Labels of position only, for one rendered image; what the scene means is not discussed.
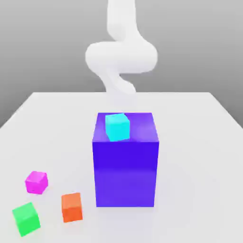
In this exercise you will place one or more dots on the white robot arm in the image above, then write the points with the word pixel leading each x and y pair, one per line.
pixel 121 57

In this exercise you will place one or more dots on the small cyan cube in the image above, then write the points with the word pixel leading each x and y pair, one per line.
pixel 117 128

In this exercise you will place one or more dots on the small orange cube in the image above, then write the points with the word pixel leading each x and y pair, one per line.
pixel 72 207

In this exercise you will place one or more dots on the small magenta cube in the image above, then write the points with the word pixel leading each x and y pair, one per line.
pixel 36 183

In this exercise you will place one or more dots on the small green cube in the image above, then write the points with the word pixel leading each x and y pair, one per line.
pixel 26 220

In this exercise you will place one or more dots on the large purple box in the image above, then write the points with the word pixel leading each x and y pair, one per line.
pixel 125 170

